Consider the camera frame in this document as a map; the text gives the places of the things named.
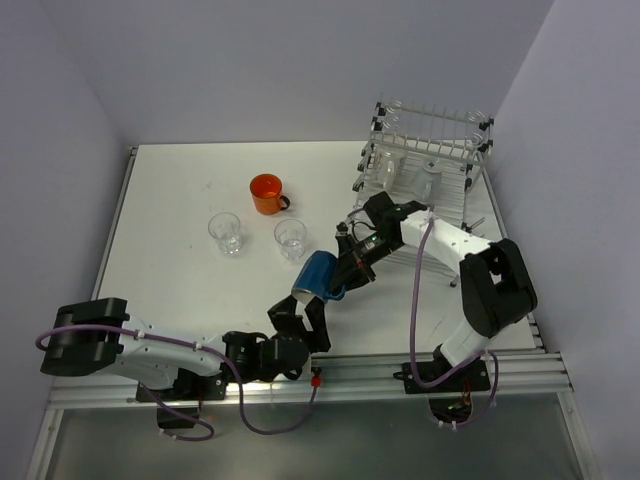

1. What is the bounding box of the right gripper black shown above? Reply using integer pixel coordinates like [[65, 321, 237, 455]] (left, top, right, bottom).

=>
[[328, 231, 403, 296]]

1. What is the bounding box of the dark blue cup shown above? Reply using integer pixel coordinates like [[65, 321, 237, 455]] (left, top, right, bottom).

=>
[[291, 250, 346, 305]]

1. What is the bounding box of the orange plastic mug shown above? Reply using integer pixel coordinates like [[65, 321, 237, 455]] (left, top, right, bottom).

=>
[[249, 173, 291, 215]]

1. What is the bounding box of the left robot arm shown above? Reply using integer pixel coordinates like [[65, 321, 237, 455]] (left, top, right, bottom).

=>
[[36, 296, 331, 399]]

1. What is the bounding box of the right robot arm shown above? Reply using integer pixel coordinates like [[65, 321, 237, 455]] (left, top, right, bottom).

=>
[[328, 192, 538, 390]]

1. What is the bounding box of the clear glass right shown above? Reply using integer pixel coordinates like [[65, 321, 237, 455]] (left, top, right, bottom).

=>
[[274, 219, 307, 261]]

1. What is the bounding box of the clear glass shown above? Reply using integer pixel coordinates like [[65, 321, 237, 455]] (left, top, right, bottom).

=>
[[208, 212, 244, 255], [274, 219, 307, 261]]

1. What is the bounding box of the clear glass left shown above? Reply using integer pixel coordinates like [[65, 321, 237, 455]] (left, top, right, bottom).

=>
[[208, 212, 244, 255]]

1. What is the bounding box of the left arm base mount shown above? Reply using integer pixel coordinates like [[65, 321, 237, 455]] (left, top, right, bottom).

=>
[[135, 369, 227, 430]]

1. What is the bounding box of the metal wire dish rack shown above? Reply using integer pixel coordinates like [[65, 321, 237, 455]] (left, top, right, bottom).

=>
[[343, 99, 494, 286]]

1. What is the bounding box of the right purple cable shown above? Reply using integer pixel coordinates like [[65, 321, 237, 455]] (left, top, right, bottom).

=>
[[347, 204, 500, 427]]

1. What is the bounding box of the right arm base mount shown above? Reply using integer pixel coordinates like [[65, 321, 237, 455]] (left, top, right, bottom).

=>
[[393, 349, 493, 424]]

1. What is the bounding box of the aluminium mounting rail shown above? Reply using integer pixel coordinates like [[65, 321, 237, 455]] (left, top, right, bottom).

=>
[[46, 350, 573, 410]]

